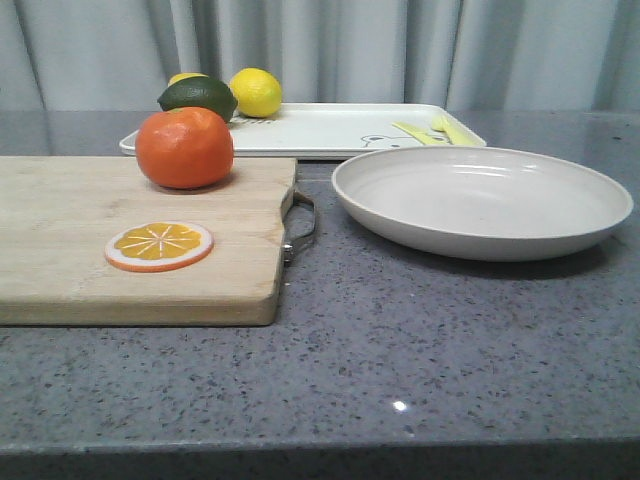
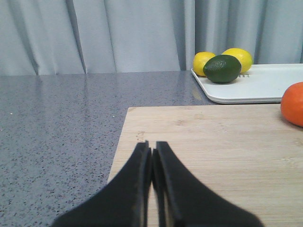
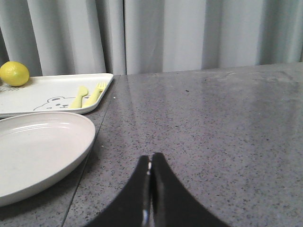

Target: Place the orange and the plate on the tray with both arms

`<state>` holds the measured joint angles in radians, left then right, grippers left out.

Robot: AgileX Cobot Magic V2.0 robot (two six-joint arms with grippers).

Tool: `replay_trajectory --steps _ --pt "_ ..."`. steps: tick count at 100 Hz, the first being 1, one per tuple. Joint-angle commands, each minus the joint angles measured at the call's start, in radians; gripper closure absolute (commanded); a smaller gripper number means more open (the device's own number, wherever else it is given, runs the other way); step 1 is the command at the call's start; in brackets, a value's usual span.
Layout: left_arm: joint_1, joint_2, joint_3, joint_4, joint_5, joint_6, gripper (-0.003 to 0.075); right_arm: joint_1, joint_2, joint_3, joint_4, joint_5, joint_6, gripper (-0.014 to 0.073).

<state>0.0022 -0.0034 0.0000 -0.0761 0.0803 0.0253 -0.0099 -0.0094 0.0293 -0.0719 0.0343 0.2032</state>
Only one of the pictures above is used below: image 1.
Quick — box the beige round plate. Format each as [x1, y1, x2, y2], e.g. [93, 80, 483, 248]
[332, 146, 634, 262]

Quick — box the orange mandarin fruit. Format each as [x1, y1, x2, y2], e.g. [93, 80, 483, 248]
[135, 107, 234, 189]

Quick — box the white rectangular bear tray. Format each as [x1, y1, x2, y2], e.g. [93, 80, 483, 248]
[118, 102, 488, 161]

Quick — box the yellow plastic knife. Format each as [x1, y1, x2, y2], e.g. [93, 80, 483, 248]
[392, 122, 449, 145]

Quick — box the yellow lemon front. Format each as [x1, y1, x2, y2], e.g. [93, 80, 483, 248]
[229, 67, 282, 118]

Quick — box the orange slice toy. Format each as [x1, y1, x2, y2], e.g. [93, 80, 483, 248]
[104, 221, 214, 273]

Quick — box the yellow plastic fork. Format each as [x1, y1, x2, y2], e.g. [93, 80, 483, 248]
[431, 115, 485, 146]

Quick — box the green lime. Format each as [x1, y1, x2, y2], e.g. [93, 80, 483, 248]
[157, 76, 238, 123]

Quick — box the yellow lemon behind lime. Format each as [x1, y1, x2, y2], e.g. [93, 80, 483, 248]
[167, 72, 206, 86]

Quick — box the wooden cutting board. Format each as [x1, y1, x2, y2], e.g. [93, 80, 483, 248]
[1, 156, 297, 326]

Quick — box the grey curtain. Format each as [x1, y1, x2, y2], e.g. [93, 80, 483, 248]
[1, 1, 639, 111]

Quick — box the metal cutting board handle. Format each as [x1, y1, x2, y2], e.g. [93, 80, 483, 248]
[281, 190, 319, 266]

